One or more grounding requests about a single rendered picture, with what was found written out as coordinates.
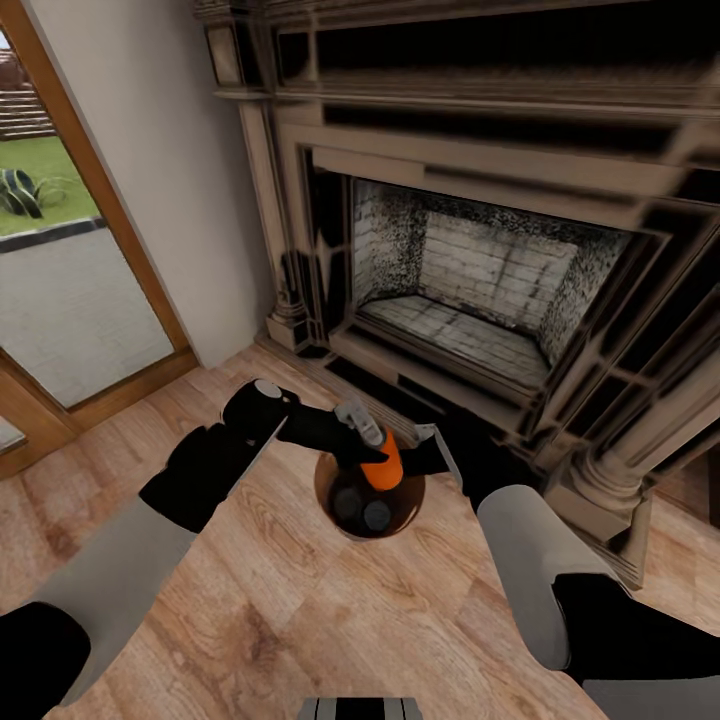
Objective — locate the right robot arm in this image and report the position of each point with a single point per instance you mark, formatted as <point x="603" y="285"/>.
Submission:
<point x="571" y="609"/>

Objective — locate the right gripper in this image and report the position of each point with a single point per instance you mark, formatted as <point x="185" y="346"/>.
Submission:
<point x="417" y="462"/>

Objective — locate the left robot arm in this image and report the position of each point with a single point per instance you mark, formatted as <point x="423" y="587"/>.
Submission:
<point x="58" y="641"/>

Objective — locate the wood fireplace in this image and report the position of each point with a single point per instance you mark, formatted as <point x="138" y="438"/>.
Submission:
<point x="511" y="206"/>

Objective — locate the door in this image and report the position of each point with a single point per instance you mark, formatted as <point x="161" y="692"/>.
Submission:
<point x="86" y="329"/>

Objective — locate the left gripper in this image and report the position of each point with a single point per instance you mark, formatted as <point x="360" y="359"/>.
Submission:
<point x="346" y="444"/>

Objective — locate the trash can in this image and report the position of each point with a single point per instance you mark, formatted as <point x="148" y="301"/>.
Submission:
<point x="406" y="498"/>

